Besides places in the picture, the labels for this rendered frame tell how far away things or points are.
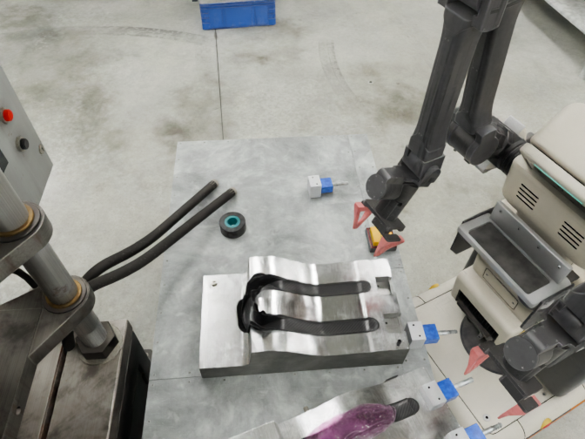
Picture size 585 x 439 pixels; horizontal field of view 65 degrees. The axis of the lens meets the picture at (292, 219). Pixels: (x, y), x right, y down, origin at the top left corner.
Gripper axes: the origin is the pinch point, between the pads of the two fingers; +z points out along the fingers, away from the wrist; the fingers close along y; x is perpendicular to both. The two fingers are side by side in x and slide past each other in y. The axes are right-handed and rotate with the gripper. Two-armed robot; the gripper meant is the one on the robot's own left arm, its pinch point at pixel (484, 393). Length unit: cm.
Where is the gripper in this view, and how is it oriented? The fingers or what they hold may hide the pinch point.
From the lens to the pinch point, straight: 106.1
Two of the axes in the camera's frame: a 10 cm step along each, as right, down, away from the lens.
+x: 7.9, -0.2, 6.2
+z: -4.1, 7.3, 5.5
